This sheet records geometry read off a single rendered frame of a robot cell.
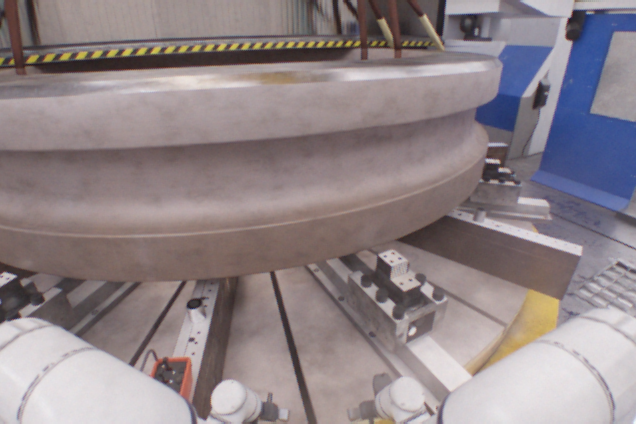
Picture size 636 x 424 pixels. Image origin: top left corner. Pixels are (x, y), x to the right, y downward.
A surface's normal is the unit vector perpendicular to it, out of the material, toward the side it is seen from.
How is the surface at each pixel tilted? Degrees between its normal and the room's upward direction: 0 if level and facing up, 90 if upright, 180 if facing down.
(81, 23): 90
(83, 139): 90
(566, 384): 16
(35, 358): 6
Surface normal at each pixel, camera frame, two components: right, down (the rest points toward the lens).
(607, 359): 0.11, -0.73
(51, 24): 0.47, 0.40
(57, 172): -0.13, 0.46
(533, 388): -0.44, -0.71
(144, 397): 0.71, -0.67
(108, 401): 0.52, -0.67
